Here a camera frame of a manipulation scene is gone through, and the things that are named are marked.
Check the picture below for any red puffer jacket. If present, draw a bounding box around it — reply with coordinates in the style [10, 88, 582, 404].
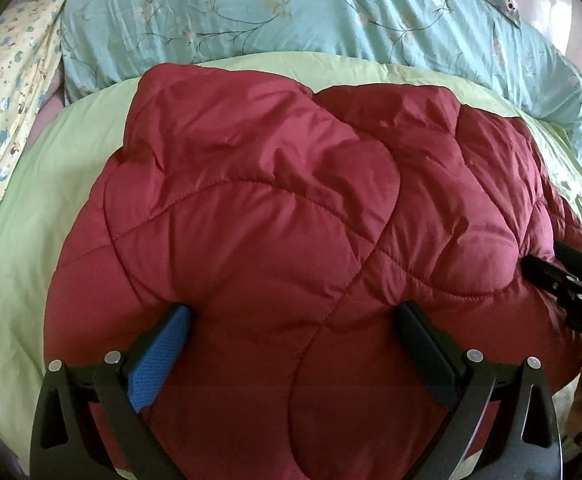
[44, 64, 582, 479]

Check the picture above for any light green bed sheet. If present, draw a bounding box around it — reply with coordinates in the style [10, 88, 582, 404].
[0, 52, 582, 463]

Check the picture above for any yellow patterned cloth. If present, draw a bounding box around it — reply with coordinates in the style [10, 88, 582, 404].
[0, 0, 66, 203]

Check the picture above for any light blue floral quilt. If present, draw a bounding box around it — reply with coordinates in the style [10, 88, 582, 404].
[61, 0, 582, 166]

